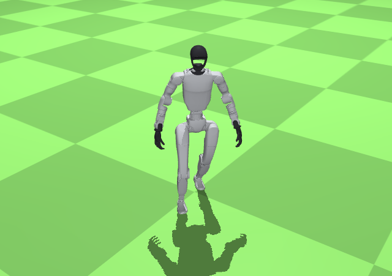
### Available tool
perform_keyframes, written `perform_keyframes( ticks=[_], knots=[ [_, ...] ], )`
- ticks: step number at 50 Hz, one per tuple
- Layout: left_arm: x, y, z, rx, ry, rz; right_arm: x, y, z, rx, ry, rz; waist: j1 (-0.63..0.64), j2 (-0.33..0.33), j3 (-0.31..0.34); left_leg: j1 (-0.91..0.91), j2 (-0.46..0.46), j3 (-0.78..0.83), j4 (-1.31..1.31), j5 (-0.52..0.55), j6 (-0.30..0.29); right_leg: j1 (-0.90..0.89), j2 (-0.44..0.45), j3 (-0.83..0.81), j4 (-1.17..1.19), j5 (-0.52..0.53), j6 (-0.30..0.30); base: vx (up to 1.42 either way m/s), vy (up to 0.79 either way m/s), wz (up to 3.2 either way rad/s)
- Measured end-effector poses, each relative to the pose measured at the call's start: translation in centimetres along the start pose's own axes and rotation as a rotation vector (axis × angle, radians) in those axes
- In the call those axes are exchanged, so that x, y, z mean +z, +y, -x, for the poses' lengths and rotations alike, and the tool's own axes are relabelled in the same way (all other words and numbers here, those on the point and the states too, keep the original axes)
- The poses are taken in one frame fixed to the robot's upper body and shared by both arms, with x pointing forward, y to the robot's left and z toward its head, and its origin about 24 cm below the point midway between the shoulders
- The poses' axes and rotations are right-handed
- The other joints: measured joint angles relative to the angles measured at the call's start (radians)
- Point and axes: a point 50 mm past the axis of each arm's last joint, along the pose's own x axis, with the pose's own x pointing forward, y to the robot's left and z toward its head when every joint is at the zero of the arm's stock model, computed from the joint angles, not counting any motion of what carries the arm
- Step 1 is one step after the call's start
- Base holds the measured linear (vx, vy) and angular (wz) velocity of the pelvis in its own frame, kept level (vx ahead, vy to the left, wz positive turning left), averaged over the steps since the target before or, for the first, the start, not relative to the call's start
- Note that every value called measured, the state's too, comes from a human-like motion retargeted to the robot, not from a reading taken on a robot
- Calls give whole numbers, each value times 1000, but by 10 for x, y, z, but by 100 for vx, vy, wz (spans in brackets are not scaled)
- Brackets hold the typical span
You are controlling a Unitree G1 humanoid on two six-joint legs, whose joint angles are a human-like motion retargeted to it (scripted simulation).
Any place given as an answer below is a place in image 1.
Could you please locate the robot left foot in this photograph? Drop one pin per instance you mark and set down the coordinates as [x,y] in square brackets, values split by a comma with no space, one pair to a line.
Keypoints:
[199,183]

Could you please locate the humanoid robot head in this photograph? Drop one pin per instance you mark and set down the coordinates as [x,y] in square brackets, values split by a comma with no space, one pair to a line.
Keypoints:
[198,52]

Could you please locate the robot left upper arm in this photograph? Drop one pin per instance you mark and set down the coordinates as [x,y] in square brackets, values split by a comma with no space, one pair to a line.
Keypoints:
[221,84]

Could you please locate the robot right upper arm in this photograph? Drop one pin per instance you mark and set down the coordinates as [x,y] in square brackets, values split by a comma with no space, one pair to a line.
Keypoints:
[175,80]

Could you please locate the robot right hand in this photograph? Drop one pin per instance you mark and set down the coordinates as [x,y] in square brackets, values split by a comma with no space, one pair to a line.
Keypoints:
[157,137]

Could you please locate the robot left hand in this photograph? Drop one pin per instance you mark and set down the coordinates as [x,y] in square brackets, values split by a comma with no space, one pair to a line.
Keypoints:
[238,131]

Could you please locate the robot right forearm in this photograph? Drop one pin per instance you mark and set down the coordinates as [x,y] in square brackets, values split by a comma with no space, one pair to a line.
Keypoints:
[160,113]

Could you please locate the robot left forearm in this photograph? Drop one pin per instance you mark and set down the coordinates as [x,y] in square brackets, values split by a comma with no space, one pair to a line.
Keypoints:
[232,110]

